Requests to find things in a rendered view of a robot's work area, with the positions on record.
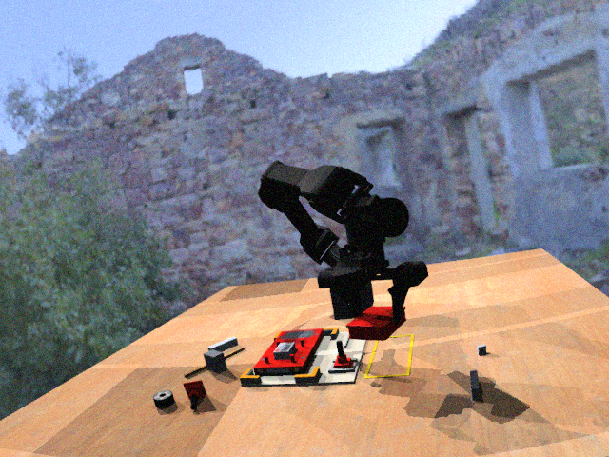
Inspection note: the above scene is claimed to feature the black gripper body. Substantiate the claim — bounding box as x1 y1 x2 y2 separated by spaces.
317 235 428 288

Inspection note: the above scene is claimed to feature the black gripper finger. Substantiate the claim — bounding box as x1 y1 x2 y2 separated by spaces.
388 286 410 324
330 288 363 319

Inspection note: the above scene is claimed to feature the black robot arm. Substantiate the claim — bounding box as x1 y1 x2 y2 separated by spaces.
258 160 409 292

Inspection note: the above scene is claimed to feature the yellow rectangular outline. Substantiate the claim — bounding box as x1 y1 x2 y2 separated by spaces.
363 334 414 379

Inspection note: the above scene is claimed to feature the black toy tyre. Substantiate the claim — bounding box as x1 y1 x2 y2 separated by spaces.
152 390 174 408

